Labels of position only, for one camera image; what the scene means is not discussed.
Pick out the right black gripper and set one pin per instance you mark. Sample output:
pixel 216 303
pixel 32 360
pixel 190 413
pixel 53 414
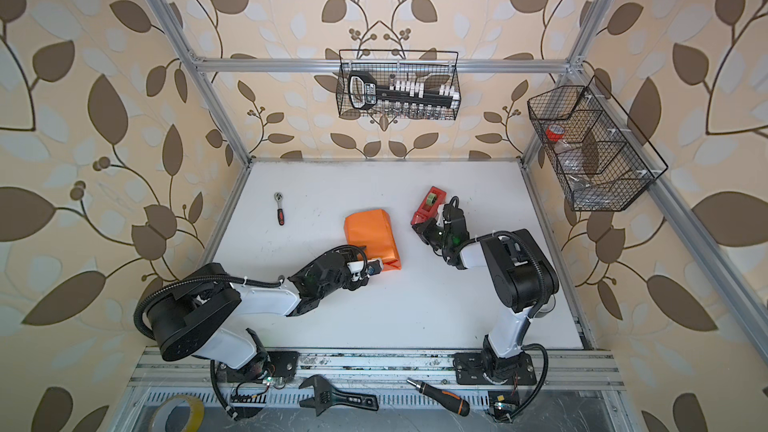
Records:
pixel 425 231

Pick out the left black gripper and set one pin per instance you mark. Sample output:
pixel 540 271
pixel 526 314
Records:
pixel 349 254

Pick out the yellow orange wrapping paper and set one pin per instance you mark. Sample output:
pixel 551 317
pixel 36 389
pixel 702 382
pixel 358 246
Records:
pixel 372 231

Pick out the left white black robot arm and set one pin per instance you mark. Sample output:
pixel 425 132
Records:
pixel 203 315

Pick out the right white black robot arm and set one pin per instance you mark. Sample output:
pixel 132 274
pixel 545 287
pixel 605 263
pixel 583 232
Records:
pixel 523 278

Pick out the red tape dispenser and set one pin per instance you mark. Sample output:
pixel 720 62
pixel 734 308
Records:
pixel 429 206

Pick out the black adjustable wrench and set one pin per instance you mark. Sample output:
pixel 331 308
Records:
pixel 325 396

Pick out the black socket set holder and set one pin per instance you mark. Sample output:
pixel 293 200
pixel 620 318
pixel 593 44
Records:
pixel 365 93

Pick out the black orange screwdriver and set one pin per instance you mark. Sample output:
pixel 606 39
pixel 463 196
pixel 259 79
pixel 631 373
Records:
pixel 446 399

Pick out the small red-handled ratchet wrench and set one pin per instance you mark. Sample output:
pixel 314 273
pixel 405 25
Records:
pixel 278 197

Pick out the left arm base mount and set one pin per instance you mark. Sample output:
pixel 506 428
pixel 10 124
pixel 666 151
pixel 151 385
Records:
pixel 278 367

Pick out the black wire basket back wall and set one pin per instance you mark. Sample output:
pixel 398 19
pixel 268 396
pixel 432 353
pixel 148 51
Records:
pixel 433 67

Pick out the black wire basket wall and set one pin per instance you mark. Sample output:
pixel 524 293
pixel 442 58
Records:
pixel 433 67
pixel 605 161

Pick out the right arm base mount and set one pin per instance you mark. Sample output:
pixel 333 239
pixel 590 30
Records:
pixel 485 368

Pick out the aluminium front rail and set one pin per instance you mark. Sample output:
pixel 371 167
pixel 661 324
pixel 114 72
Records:
pixel 569 370

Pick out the black wire basket right wall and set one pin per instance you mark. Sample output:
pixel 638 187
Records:
pixel 605 161

